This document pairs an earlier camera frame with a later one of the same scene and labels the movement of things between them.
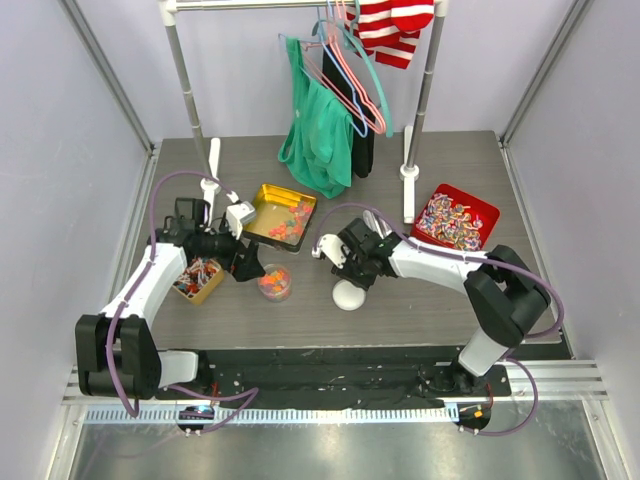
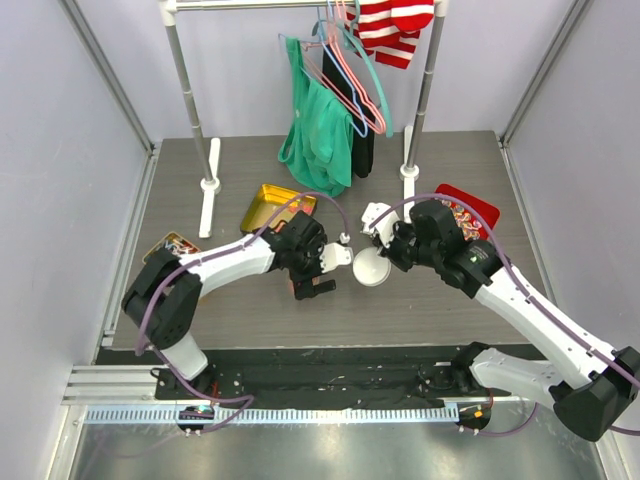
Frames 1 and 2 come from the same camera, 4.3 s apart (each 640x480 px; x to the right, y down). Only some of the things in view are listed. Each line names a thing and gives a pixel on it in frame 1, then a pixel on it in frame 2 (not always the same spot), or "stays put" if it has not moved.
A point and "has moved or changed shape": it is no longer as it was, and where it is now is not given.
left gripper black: (248, 267) to (303, 284)
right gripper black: (345, 273) to (390, 252)
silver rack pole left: (169, 10) stays put
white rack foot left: (209, 186) stays put
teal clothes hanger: (351, 31) stays put
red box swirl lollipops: (452, 219) stays put
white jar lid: (347, 296) has moved or changed shape
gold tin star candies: (283, 217) stays put
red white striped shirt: (388, 28) stays put
